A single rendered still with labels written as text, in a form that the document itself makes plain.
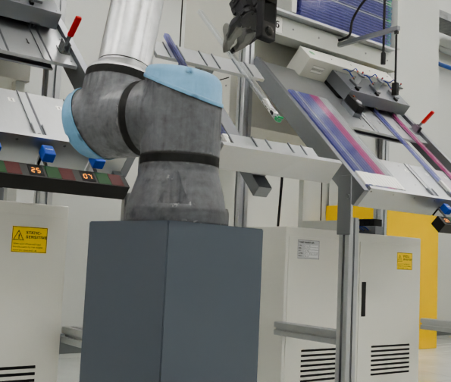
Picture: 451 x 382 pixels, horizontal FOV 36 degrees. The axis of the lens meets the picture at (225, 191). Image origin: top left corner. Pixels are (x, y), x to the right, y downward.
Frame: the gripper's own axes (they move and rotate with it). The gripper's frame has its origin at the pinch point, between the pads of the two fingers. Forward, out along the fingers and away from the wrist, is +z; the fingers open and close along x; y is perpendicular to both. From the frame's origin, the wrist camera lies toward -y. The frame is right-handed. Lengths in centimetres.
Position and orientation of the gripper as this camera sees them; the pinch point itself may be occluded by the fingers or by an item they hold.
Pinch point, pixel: (230, 51)
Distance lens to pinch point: 180.9
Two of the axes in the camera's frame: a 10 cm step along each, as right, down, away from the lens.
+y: -2.9, -8.0, 5.3
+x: -8.1, -1.0, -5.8
